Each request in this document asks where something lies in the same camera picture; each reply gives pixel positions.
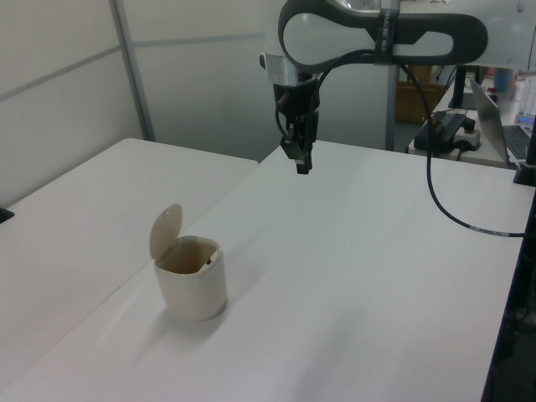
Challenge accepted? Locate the silver laptop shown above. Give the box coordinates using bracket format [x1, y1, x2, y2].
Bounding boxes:
[467, 76, 536, 165]

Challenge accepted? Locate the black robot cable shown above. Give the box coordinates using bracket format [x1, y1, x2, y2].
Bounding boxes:
[274, 49, 527, 239]

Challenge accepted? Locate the grey partition post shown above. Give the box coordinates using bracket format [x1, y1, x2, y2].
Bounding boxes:
[109, 0, 157, 142]

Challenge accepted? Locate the brown cardboard box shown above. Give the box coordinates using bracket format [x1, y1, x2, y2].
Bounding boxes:
[395, 64, 447, 125]

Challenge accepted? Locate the black cable strap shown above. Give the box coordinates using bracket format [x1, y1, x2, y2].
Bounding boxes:
[374, 7, 399, 67]

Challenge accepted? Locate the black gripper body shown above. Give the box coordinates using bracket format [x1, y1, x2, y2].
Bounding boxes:
[272, 79, 322, 119]

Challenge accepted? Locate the blue cup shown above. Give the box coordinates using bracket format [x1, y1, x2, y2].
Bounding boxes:
[492, 66, 515, 94]

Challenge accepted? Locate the small cream trash can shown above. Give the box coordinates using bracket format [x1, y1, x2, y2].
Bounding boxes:
[149, 203, 229, 323]

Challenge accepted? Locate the black monitor stand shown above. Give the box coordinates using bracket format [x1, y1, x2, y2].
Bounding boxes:
[446, 65, 477, 111]

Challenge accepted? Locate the grey emergency stop box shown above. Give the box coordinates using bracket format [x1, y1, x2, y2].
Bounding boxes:
[453, 120, 483, 152]

